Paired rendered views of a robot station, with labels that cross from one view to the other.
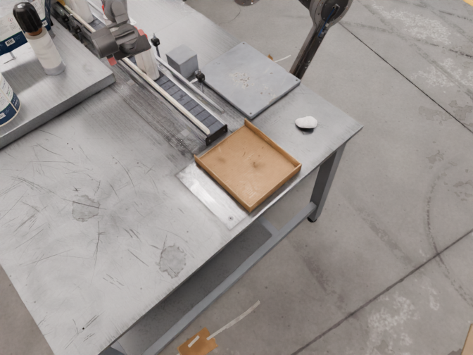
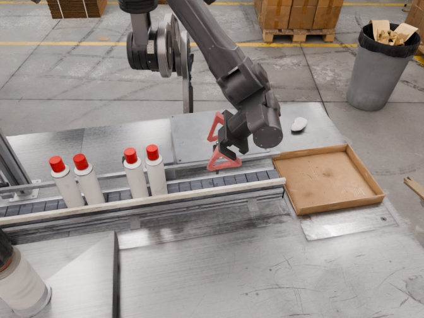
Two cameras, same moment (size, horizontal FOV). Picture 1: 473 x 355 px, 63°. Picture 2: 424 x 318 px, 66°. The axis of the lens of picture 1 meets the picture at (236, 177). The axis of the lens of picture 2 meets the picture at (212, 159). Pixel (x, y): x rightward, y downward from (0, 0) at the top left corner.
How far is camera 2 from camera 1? 1.17 m
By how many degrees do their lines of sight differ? 39
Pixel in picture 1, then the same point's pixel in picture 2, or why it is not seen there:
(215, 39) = (141, 132)
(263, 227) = not seen: hidden behind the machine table
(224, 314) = not seen: outside the picture
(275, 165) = (333, 162)
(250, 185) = (349, 188)
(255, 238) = not seen: hidden behind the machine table
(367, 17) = (131, 85)
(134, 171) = (282, 278)
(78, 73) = (76, 270)
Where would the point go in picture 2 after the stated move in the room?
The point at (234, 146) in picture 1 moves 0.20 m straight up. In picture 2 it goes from (296, 178) to (307, 136)
